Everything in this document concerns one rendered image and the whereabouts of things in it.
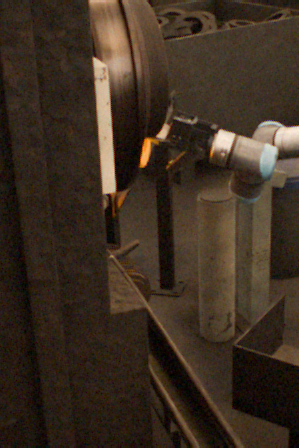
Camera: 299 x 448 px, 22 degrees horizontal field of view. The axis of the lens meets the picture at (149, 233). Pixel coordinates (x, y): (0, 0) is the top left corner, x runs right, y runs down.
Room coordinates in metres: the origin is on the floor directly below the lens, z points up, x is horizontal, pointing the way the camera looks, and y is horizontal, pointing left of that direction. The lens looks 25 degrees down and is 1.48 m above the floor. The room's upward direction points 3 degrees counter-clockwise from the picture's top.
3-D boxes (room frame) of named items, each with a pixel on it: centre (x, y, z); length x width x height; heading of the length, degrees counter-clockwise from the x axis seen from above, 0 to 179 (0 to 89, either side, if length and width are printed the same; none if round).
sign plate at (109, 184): (1.14, 0.10, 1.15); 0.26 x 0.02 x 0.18; 20
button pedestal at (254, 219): (2.39, -0.35, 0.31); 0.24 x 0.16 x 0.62; 20
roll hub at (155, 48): (1.53, 0.02, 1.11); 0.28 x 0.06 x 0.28; 20
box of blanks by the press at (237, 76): (4.24, -0.27, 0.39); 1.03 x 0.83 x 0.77; 125
